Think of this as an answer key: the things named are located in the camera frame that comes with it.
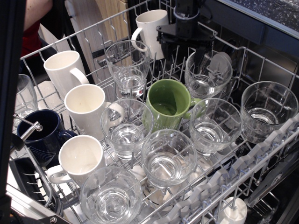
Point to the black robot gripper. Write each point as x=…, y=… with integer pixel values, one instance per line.
x=193, y=36

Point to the person forearm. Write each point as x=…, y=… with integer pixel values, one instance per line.
x=35, y=10

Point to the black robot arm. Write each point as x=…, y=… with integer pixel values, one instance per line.
x=186, y=12

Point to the white mug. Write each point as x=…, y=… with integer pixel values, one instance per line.
x=66, y=71
x=85, y=104
x=78, y=158
x=147, y=24

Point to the green ceramic mug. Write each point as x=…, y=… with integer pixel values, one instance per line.
x=170, y=102

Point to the tall clear glass back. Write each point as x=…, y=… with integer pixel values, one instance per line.
x=128, y=62

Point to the wooden cabinet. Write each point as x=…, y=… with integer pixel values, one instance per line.
x=105, y=21

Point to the white mug middle left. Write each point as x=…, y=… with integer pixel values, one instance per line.
x=85, y=104

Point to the white mug left back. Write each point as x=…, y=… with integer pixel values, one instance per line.
x=66, y=71

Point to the grey plastic rack holder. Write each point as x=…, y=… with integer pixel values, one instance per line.
x=225, y=181

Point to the white mug front left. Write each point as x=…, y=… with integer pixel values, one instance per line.
x=78, y=158

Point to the dark blue mug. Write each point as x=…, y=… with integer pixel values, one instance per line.
x=46, y=144

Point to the white rack wheel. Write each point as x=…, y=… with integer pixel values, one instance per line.
x=234, y=212

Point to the black plastic tray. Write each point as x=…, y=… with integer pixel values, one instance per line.
x=28, y=179

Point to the grey wire dishwasher rack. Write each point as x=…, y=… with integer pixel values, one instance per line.
x=262, y=39

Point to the black metal frame bar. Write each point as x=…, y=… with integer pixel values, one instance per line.
x=12, y=15

